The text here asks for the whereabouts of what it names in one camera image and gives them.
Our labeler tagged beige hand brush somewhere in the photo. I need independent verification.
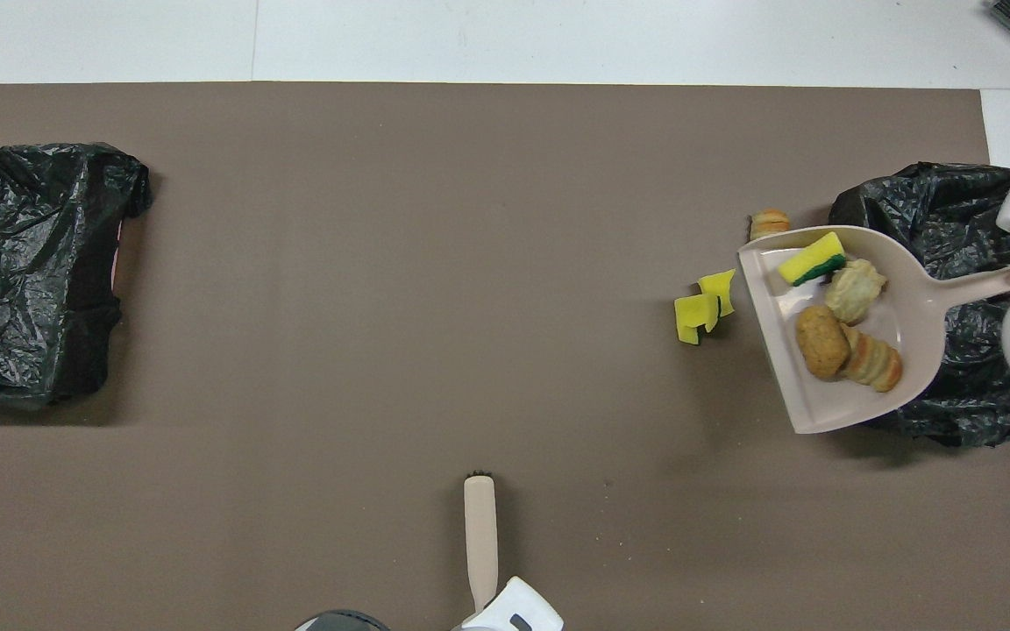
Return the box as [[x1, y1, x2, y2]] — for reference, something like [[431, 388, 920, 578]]
[[463, 471, 500, 616]]

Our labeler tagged black plastic bag lined bin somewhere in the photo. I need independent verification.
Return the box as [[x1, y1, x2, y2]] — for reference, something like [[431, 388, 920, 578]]
[[0, 142, 155, 411], [827, 161, 1010, 448]]

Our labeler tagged striped toy croissant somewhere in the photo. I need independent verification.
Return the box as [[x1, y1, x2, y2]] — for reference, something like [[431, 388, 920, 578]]
[[750, 209, 792, 242], [840, 323, 904, 393]]

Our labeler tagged brown table mat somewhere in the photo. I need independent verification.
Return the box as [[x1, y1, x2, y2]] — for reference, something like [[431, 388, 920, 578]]
[[0, 82, 1010, 631]]

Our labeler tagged pale flaky pastry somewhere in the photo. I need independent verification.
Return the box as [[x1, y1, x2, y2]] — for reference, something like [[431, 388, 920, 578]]
[[824, 258, 888, 326]]

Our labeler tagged yellow sponge piece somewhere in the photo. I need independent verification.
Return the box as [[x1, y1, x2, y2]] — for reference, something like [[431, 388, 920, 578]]
[[698, 269, 736, 317], [674, 293, 721, 345]]

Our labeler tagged brown oval bread roll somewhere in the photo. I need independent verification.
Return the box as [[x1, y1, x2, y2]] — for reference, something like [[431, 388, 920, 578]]
[[795, 305, 851, 380]]

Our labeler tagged beige plastic dustpan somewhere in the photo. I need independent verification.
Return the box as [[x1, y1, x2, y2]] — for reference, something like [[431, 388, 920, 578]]
[[737, 225, 1010, 436]]

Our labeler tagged yellow green scouring sponge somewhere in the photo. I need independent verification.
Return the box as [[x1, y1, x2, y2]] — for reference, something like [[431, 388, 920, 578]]
[[777, 231, 847, 287]]

